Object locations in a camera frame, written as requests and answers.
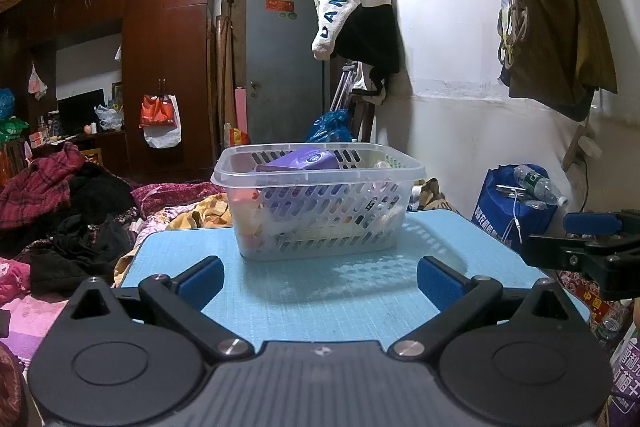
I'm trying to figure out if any orange yellow pill bottle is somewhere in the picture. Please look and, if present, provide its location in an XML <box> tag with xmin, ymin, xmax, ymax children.
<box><xmin>228</xmin><ymin>188</ymin><xmax>262</xmax><ymax>255</ymax></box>

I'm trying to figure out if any white black hanging jacket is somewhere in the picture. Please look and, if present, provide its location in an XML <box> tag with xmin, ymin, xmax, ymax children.
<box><xmin>311</xmin><ymin>0</ymin><xmax>400</xmax><ymax>105</ymax></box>

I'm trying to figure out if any blue shopping bag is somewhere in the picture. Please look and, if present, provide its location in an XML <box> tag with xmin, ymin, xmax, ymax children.
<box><xmin>471</xmin><ymin>165</ymin><xmax>556</xmax><ymax>253</ymax></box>

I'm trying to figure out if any clear plastic water bottle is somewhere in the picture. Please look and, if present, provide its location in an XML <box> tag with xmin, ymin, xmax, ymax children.
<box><xmin>513</xmin><ymin>165</ymin><xmax>568</xmax><ymax>207</ymax></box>

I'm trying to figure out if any dark red wooden wardrobe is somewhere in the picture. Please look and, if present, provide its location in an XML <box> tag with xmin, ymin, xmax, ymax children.
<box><xmin>1</xmin><ymin>0</ymin><xmax>217</xmax><ymax>182</ymax></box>

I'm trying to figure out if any orange white hanging bag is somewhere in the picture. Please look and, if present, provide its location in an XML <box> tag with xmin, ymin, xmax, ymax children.
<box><xmin>139</xmin><ymin>94</ymin><xmax>182</xmax><ymax>150</ymax></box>

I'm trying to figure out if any blue plastic garbage bag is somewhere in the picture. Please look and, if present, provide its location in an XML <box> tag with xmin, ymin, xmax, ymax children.
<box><xmin>306</xmin><ymin>108</ymin><xmax>352</xmax><ymax>143</ymax></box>

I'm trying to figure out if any pile of dark clothes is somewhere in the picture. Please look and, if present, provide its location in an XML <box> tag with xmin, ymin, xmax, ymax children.
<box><xmin>1</xmin><ymin>143</ymin><xmax>138</xmax><ymax>298</ymax></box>

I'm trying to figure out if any purple tissue pack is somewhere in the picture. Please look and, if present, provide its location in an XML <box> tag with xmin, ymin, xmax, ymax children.
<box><xmin>254</xmin><ymin>145</ymin><xmax>343</xmax><ymax>228</ymax></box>

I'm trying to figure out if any olive brown hanging bag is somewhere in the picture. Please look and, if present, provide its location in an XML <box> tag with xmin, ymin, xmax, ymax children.
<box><xmin>500</xmin><ymin>0</ymin><xmax>617</xmax><ymax>122</ymax></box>

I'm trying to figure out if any translucent white plastic basket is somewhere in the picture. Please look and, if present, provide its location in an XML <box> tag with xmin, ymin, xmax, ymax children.
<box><xmin>212</xmin><ymin>142</ymin><xmax>425</xmax><ymax>261</ymax></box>

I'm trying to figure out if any yellow blanket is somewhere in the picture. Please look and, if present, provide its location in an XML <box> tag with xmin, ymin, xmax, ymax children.
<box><xmin>113</xmin><ymin>193</ymin><xmax>232</xmax><ymax>287</ymax></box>

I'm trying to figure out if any grey metal door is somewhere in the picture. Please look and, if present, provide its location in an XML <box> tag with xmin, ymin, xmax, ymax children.
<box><xmin>245</xmin><ymin>0</ymin><xmax>326</xmax><ymax>144</ymax></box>

